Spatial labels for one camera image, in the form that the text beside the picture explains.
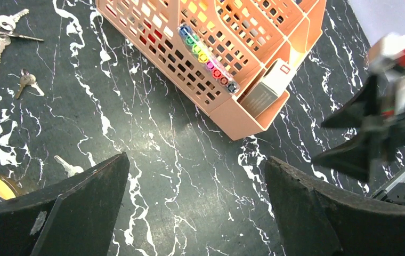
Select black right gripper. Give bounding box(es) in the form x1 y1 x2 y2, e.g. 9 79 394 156
311 74 405 182

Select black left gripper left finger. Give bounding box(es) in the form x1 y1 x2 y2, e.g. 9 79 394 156
0 153 130 255

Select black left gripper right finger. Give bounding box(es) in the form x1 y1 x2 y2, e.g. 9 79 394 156
264 156 405 255

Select thin silver key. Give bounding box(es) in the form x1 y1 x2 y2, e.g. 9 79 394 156
54 155 84 178

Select silver key pair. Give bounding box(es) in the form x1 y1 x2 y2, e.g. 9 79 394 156
14 69 45 99

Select silver keys of large padlock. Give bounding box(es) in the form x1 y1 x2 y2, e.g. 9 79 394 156
0 9 44 63

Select pink perforated organizer rack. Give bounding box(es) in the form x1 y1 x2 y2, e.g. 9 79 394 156
96 1 326 140

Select coloured markers set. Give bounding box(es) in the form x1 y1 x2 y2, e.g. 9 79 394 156
177 22 240 94

